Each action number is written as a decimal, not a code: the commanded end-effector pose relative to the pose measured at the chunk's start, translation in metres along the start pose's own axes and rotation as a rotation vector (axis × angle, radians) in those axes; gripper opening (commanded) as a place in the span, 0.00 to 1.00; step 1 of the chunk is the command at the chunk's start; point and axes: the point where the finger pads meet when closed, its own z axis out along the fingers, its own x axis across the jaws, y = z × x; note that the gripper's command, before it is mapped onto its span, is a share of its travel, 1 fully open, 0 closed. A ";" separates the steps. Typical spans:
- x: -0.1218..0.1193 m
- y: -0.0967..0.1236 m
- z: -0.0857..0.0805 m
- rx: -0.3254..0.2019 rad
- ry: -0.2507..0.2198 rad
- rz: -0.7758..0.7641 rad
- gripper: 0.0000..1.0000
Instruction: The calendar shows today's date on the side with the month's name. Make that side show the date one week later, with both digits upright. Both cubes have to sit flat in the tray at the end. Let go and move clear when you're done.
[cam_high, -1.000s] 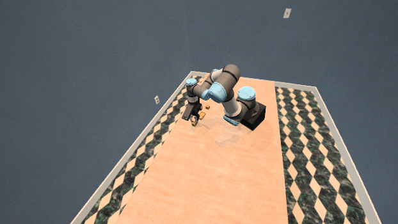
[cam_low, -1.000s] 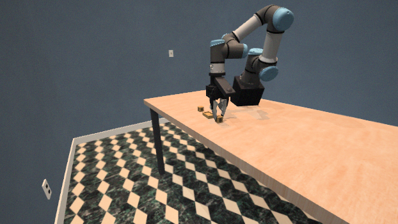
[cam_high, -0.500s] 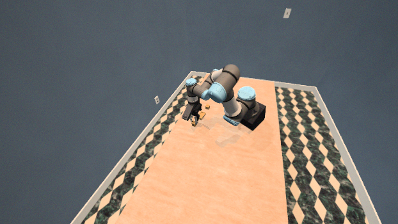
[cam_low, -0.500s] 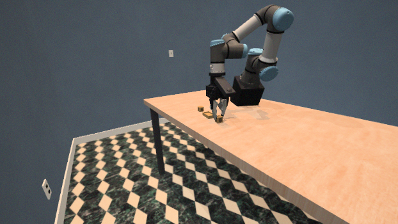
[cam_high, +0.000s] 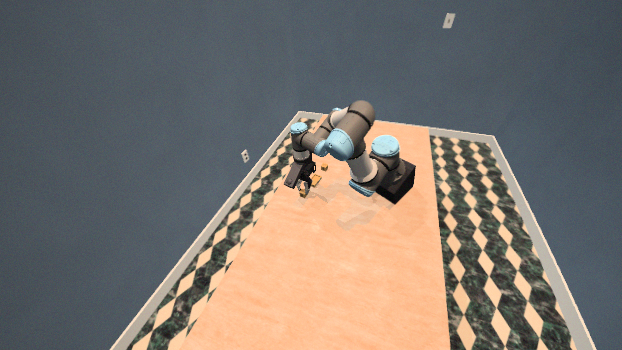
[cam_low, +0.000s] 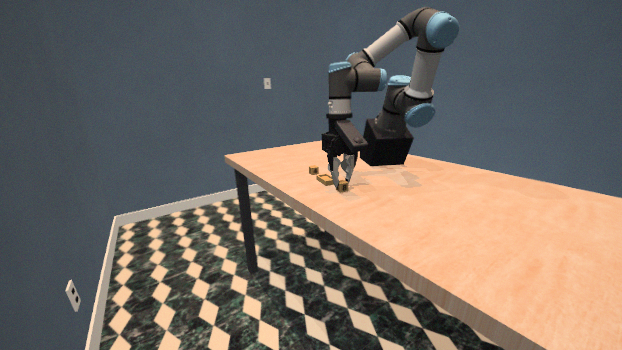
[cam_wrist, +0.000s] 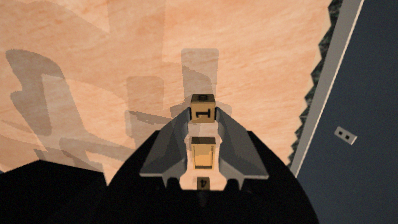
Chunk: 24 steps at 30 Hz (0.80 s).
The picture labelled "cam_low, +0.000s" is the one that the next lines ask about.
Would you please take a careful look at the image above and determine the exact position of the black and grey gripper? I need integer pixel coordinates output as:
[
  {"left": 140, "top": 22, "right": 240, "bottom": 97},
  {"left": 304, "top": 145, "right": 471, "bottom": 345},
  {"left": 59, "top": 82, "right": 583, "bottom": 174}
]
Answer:
[{"left": 322, "top": 113, "right": 358, "bottom": 188}]

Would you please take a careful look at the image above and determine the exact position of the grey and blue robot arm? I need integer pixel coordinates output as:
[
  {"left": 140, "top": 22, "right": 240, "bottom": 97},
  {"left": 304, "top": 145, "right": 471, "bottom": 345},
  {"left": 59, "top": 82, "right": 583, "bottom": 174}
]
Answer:
[{"left": 328, "top": 7, "right": 459, "bottom": 153}]

